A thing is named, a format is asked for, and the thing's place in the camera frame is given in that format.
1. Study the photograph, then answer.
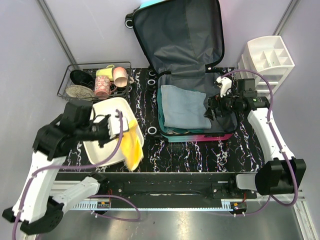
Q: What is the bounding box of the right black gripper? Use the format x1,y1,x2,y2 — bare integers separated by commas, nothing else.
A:
204,88,243,121

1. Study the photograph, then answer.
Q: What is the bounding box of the blue cloth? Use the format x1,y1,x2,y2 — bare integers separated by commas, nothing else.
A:
160,85,212,130

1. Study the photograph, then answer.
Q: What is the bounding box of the yellow towel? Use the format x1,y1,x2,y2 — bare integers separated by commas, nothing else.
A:
120,119,144,172

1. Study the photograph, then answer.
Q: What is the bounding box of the teal cloth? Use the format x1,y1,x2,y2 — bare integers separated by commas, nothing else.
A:
156,88,204,135

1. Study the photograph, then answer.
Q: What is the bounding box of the pink and teal kids suitcase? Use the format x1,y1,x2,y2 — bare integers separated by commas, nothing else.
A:
124,0,239,143

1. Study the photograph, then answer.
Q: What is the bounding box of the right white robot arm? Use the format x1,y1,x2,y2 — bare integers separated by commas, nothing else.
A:
205,77,307,199

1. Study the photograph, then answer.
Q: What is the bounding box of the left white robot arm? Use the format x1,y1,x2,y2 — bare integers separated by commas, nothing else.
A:
2,100,123,239

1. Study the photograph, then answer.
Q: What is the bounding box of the white plastic basin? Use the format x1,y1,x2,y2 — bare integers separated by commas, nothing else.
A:
83,97,144,167

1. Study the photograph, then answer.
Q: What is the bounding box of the patterned pink mug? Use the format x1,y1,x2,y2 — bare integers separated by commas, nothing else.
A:
94,75,118,100

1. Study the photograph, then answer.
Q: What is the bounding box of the speckled grey plate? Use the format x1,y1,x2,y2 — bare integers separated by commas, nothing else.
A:
65,85,94,99

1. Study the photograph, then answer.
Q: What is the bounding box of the black marble pattern mat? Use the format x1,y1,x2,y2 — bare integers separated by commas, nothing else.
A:
59,67,266,173

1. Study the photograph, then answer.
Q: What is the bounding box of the black bowl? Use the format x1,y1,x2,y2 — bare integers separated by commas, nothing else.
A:
69,70,95,87

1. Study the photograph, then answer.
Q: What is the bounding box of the plain pink mug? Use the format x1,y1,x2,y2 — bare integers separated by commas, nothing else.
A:
113,67,134,88

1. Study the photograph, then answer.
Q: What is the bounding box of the yellow mug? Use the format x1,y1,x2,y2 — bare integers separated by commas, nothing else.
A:
96,64,115,80

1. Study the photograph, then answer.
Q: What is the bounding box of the white drawer organizer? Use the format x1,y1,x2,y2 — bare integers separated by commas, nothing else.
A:
236,35,295,94

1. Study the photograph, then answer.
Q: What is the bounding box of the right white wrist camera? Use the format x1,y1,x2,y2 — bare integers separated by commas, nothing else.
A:
215,76,233,98

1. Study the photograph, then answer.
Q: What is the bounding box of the black wire dish rack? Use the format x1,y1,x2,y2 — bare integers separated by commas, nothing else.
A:
57,61,132,103

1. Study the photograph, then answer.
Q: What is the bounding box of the aluminium frame rail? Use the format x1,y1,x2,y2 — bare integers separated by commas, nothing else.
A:
33,181,307,212

